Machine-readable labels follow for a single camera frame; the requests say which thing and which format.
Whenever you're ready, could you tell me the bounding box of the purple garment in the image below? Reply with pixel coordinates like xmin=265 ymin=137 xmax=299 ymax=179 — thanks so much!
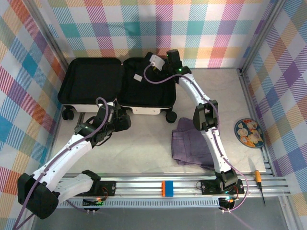
xmin=171 ymin=117 xmax=216 ymax=171

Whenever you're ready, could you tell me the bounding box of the grey slotted cable duct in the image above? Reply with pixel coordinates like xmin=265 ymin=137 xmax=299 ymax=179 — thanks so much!
xmin=57 ymin=198 xmax=221 ymax=209

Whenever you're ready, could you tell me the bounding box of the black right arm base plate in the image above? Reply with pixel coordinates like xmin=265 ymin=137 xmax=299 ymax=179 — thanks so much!
xmin=200 ymin=179 xmax=246 ymax=196

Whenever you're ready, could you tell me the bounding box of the aluminium frame post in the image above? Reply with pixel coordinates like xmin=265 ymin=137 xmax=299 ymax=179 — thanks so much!
xmin=24 ymin=0 xmax=75 ymax=77
xmin=238 ymin=0 xmax=288 ymax=72

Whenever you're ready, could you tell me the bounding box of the round cartoon print plate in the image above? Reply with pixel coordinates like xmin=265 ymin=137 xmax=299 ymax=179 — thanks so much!
xmin=234 ymin=118 xmax=265 ymax=149

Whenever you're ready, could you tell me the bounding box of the aluminium table side rail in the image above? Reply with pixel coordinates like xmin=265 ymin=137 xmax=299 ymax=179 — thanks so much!
xmin=44 ymin=70 xmax=75 ymax=174
xmin=238 ymin=69 xmax=276 ymax=177

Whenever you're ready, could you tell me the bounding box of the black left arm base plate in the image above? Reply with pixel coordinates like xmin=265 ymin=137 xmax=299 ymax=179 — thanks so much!
xmin=95 ymin=180 xmax=118 ymax=197

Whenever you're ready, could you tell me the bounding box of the white hard-shell suitcase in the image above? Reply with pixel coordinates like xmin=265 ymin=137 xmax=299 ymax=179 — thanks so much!
xmin=57 ymin=52 xmax=179 ymax=123

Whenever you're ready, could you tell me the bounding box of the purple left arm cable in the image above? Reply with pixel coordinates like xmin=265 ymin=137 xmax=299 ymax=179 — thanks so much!
xmin=12 ymin=97 xmax=111 ymax=230

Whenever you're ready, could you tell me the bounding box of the orange handle screwdriver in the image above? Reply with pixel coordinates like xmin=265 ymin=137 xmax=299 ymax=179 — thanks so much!
xmin=254 ymin=169 xmax=266 ymax=206

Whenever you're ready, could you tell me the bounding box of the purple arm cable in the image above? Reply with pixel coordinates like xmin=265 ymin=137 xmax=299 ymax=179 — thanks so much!
xmin=143 ymin=62 xmax=249 ymax=213
xmin=12 ymin=97 xmax=111 ymax=230

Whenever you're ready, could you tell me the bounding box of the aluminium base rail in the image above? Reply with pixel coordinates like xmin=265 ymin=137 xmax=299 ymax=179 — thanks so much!
xmin=57 ymin=172 xmax=292 ymax=199

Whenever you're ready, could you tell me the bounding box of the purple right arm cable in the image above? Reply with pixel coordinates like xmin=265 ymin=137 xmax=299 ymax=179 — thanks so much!
xmin=143 ymin=62 xmax=249 ymax=213

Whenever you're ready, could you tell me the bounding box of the blue and orange block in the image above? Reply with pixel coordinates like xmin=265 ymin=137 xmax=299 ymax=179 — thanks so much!
xmin=161 ymin=181 xmax=174 ymax=197

